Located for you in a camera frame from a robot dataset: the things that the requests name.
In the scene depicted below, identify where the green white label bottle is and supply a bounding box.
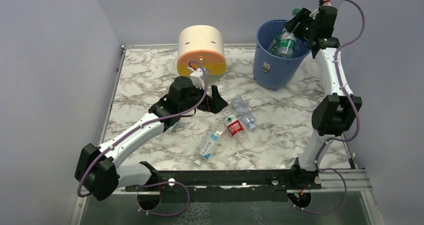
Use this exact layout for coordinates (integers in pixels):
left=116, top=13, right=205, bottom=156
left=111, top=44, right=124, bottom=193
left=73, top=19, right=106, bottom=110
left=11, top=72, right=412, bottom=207
left=272, top=28, right=297, bottom=59

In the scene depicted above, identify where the green tinted bottle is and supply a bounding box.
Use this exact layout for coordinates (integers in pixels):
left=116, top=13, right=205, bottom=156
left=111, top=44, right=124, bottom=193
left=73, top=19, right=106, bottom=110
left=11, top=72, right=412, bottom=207
left=267, top=30, right=284, bottom=54

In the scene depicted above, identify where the blue green label bottle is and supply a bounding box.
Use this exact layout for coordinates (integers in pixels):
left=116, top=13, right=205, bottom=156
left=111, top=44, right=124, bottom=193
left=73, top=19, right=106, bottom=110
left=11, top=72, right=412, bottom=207
left=170, top=121, right=182, bottom=133

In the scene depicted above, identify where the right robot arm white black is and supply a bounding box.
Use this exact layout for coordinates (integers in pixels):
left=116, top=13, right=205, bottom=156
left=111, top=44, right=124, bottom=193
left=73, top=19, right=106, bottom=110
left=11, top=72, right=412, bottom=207
left=285, top=3, right=362, bottom=180

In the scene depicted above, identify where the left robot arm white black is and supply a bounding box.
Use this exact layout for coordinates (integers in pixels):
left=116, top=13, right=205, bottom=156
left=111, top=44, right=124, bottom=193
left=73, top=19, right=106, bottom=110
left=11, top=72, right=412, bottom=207
left=74, top=76, right=228, bottom=201

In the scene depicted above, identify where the blue plastic bin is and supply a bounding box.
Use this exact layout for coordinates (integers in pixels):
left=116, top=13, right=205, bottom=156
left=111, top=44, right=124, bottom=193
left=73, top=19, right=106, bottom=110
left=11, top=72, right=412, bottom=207
left=252, top=19, right=310, bottom=91

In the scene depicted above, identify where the clear unlabelled bottle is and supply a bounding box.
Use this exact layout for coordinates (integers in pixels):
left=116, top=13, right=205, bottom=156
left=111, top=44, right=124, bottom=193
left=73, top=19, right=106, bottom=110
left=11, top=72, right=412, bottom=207
left=207, top=80, right=230, bottom=95

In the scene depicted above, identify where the white suntory label bottle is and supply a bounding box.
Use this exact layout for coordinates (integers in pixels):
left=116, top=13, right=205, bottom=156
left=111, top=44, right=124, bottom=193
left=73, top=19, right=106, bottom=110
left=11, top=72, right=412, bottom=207
left=194, top=123, right=225, bottom=167

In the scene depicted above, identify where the red nongfu label bottle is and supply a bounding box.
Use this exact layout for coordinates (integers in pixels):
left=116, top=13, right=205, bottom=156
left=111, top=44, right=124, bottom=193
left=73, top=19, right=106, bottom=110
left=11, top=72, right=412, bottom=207
left=223, top=110, right=247, bottom=143

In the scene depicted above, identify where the clear blue tinted bottle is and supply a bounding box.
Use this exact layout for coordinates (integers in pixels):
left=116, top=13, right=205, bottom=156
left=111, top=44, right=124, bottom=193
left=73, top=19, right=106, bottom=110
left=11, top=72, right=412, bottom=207
left=231, top=95, right=257, bottom=131

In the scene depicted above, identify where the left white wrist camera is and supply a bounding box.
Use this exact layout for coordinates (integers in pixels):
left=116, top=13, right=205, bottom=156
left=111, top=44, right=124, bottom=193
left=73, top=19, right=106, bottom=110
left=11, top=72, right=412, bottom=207
left=189, top=67, right=205, bottom=90

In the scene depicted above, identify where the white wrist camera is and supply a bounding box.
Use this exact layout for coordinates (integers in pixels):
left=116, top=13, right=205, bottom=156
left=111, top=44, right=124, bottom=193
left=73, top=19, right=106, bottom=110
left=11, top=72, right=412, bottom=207
left=189, top=67, right=205, bottom=90
left=309, top=0, right=332, bottom=20

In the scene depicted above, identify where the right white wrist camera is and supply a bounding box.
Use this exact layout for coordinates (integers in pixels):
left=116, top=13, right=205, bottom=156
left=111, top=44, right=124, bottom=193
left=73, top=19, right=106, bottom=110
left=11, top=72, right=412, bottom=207
left=309, top=0, right=332, bottom=20

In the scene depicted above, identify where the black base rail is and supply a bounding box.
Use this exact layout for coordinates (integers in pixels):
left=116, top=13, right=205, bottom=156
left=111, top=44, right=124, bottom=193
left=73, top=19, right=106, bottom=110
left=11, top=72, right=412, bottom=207
left=124, top=161, right=322, bottom=209

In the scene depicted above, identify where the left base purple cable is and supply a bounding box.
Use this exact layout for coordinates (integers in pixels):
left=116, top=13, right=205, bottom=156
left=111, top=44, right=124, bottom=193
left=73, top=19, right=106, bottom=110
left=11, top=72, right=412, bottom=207
left=136, top=180, right=191, bottom=218

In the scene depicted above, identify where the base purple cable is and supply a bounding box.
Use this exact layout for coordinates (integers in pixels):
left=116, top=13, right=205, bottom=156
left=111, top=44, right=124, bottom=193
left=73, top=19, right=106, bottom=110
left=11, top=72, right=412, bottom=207
left=286, top=167, right=348, bottom=215
left=136, top=180, right=191, bottom=218

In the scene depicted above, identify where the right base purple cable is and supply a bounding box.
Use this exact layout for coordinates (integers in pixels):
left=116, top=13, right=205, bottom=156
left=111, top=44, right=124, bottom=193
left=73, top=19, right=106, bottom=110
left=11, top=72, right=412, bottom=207
left=286, top=167, right=348, bottom=215

